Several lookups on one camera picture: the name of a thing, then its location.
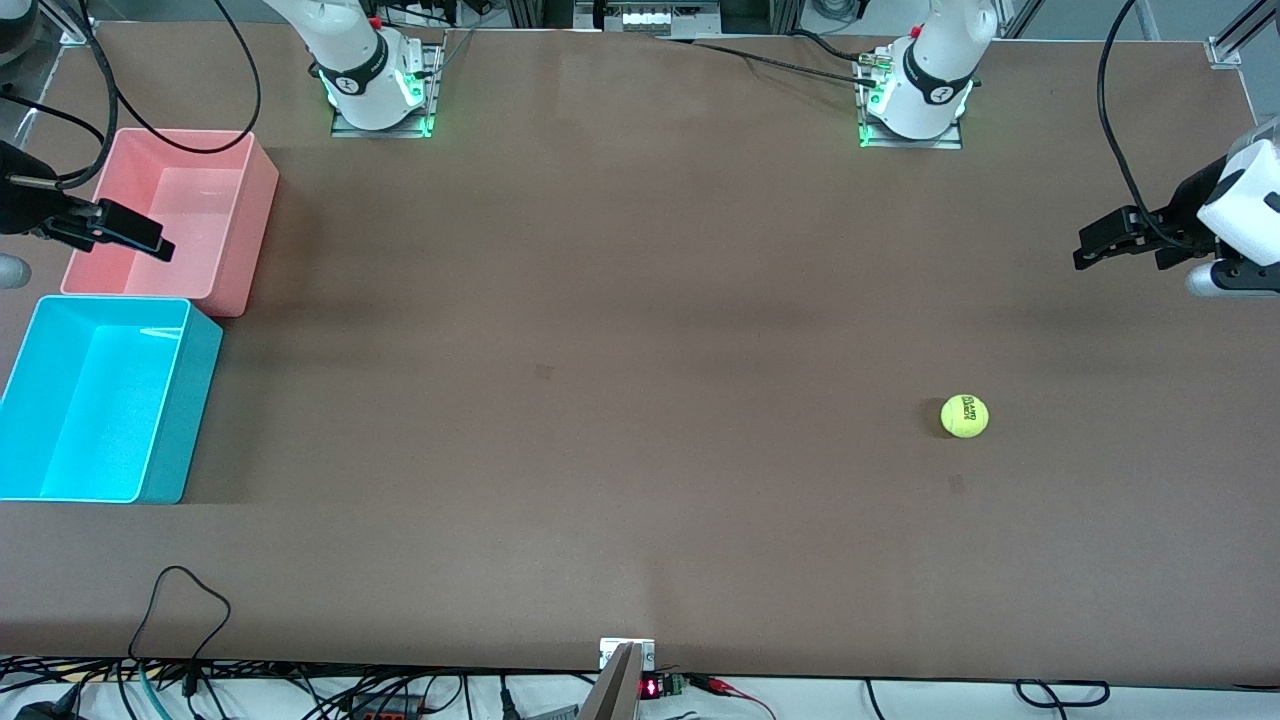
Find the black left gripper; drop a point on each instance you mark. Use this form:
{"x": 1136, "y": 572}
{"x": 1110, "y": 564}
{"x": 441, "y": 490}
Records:
{"x": 1183, "y": 216}

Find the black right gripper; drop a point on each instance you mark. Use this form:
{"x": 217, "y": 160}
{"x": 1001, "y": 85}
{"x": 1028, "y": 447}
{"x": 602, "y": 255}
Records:
{"x": 22, "y": 202}

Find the yellow tennis ball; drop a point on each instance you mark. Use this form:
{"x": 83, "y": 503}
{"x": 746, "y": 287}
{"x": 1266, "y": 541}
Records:
{"x": 965, "y": 416}

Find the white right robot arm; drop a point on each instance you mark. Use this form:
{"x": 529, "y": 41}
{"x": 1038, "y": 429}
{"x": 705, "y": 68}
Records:
{"x": 350, "y": 55}

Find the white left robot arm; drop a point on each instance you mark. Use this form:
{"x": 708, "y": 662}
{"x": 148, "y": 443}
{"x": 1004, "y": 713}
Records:
{"x": 930, "y": 70}

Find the pink plastic bin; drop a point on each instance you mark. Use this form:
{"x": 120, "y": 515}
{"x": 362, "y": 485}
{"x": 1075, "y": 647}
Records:
{"x": 170, "y": 225}

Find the blue plastic bin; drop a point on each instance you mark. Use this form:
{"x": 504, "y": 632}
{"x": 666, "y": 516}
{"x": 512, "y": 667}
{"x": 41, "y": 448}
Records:
{"x": 90, "y": 410}

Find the metal control box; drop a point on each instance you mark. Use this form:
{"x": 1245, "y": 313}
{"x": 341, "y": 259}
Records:
{"x": 650, "y": 17}

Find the black power strip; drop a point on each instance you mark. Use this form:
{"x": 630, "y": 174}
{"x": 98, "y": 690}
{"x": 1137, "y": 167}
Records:
{"x": 385, "y": 712}

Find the red LED display module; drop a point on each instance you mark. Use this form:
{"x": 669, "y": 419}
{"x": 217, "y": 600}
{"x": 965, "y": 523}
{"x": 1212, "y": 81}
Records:
{"x": 662, "y": 687}

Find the metal table corner bracket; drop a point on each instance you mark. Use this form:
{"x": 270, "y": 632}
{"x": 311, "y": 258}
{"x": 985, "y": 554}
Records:
{"x": 1224, "y": 52}
{"x": 78, "y": 32}

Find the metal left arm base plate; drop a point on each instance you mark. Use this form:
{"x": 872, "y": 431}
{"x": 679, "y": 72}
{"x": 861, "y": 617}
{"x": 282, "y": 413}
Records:
{"x": 910, "y": 143}

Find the aluminium frame profile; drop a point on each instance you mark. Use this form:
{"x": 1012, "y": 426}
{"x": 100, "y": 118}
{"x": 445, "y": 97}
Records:
{"x": 1250, "y": 22}

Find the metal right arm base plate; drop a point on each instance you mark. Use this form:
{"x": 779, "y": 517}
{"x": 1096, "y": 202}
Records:
{"x": 432, "y": 85}

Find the silver mount bracket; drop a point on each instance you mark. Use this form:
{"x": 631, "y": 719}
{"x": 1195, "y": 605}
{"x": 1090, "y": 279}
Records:
{"x": 610, "y": 650}

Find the grey camera mount beam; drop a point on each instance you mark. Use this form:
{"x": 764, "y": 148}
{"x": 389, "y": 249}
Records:
{"x": 615, "y": 695}

